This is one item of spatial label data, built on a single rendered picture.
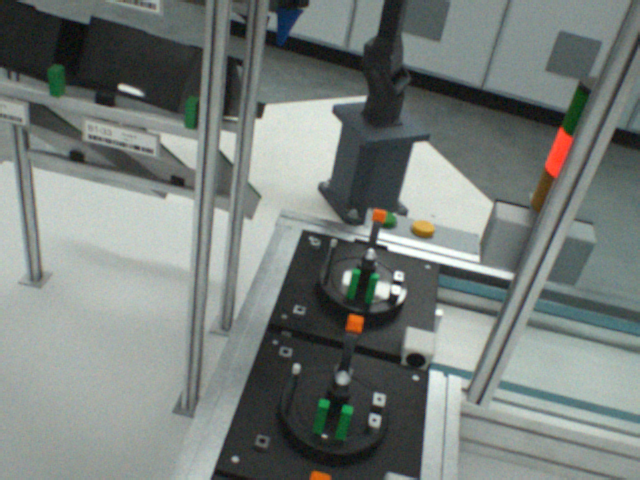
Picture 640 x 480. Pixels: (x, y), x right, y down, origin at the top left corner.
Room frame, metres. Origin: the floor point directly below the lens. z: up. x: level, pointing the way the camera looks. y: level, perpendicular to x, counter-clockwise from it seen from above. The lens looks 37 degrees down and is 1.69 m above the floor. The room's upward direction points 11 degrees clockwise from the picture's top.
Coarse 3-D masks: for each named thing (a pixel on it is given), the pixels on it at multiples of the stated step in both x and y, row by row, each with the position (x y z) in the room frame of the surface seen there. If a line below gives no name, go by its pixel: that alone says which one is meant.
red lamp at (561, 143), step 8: (560, 128) 0.73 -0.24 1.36; (560, 136) 0.72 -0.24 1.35; (568, 136) 0.71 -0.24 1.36; (560, 144) 0.71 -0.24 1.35; (568, 144) 0.71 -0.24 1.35; (552, 152) 0.72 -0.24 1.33; (560, 152) 0.71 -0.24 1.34; (552, 160) 0.72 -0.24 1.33; (560, 160) 0.71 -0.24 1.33; (552, 168) 0.71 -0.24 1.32
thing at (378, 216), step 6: (378, 210) 0.93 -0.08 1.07; (372, 216) 0.92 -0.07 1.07; (378, 216) 0.92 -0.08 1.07; (384, 216) 0.92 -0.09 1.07; (372, 222) 0.92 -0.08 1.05; (378, 222) 0.91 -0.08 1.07; (372, 228) 0.92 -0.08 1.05; (378, 228) 0.92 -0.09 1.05; (372, 234) 0.92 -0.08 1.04; (378, 234) 0.92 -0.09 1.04; (372, 240) 0.91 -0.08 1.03; (372, 246) 0.91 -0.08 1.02
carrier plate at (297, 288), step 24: (312, 264) 0.90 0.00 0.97; (408, 264) 0.95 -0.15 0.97; (432, 264) 0.96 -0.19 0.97; (288, 288) 0.83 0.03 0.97; (312, 288) 0.84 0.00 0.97; (408, 288) 0.88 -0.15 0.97; (432, 288) 0.90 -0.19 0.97; (288, 312) 0.78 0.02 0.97; (312, 312) 0.79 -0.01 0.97; (408, 312) 0.83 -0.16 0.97; (432, 312) 0.84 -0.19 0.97; (312, 336) 0.74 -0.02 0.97; (336, 336) 0.75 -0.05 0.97; (360, 336) 0.76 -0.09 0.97; (384, 336) 0.77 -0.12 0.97; (384, 360) 0.73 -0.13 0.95
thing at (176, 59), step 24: (96, 24) 0.75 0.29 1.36; (120, 24) 0.81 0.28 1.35; (96, 48) 0.74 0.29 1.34; (120, 48) 0.73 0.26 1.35; (144, 48) 0.73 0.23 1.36; (168, 48) 0.73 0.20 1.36; (192, 48) 0.72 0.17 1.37; (96, 72) 0.73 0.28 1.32; (120, 72) 0.72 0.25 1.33; (144, 72) 0.72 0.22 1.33; (168, 72) 0.71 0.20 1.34; (192, 72) 0.72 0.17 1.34; (144, 96) 0.71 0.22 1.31; (168, 96) 0.70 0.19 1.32
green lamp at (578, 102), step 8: (576, 88) 0.73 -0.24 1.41; (576, 96) 0.72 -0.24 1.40; (584, 96) 0.71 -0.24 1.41; (576, 104) 0.71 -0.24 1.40; (584, 104) 0.71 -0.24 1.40; (568, 112) 0.72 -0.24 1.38; (576, 112) 0.71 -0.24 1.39; (568, 120) 0.72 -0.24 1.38; (576, 120) 0.71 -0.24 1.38; (568, 128) 0.71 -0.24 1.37
